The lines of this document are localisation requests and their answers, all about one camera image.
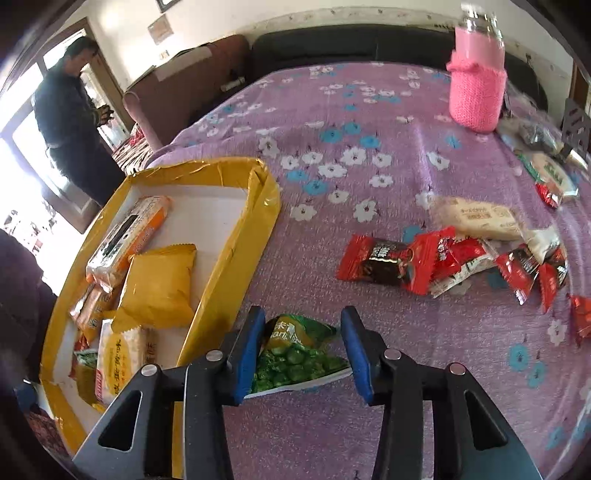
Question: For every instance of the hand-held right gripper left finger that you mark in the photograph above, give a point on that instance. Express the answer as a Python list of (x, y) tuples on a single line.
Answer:
[(247, 360)]

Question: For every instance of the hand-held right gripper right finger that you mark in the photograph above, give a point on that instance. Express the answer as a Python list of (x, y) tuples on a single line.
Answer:
[(362, 360)]

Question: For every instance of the green pea packet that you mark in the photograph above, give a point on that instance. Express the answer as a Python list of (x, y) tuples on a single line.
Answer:
[(87, 364), (295, 364)]

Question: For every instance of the yellow white egg roll pack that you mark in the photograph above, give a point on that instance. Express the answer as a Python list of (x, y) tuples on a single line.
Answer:
[(117, 360)]

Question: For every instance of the yellow taped cardboard box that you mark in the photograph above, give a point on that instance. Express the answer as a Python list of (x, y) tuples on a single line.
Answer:
[(258, 207)]

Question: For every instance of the small orange snack pack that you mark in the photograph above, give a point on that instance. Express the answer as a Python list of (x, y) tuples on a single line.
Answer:
[(94, 309)]

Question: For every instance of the red wafer packet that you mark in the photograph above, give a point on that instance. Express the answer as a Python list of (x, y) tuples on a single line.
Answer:
[(81, 344)]

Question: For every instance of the beige cracker pack black stripe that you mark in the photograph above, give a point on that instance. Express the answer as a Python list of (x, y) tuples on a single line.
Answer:
[(124, 235)]

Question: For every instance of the dark red twist candy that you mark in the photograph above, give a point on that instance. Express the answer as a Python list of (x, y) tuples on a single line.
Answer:
[(374, 263)]

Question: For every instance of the purple floral tablecloth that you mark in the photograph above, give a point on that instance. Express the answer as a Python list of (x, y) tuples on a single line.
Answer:
[(323, 258)]

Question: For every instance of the white and red candy packet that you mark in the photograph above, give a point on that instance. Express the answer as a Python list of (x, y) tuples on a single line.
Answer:
[(466, 272)]

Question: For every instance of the long cream biscuit pack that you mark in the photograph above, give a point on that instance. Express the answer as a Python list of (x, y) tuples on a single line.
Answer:
[(480, 219)]

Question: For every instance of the small white candy packet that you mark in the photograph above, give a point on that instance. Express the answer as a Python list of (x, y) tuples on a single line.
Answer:
[(545, 242)]

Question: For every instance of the red brown snack packet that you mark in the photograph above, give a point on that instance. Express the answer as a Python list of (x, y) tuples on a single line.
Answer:
[(582, 318)]

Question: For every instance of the dark cloth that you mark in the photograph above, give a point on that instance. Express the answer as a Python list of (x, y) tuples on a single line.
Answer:
[(23, 323)]

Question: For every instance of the red patterned cushion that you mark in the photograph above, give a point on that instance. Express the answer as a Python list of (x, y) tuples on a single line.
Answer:
[(134, 147)]

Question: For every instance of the green and white snack pack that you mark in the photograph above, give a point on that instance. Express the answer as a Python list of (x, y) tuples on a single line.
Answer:
[(551, 170)]

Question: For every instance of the brown armchair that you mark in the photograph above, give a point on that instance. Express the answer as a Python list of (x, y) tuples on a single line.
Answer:
[(194, 87)]

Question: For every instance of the clear plastic bag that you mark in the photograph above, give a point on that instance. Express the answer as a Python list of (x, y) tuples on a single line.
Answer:
[(535, 134)]

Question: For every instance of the pink knit-covered bottle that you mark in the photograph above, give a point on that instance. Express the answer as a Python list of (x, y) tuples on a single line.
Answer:
[(475, 92)]

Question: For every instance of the glass door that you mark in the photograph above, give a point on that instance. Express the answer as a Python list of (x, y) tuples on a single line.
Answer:
[(23, 152)]

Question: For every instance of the black sofa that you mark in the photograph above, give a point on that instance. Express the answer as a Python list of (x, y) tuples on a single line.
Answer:
[(346, 46)]

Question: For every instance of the grey phone stand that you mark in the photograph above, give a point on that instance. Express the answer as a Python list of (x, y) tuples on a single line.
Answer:
[(577, 124)]

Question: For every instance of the wall sign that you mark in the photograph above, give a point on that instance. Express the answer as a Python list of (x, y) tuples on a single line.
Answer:
[(160, 28)]

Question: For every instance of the dark picture frame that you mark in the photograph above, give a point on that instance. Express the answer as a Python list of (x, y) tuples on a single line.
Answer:
[(167, 4)]

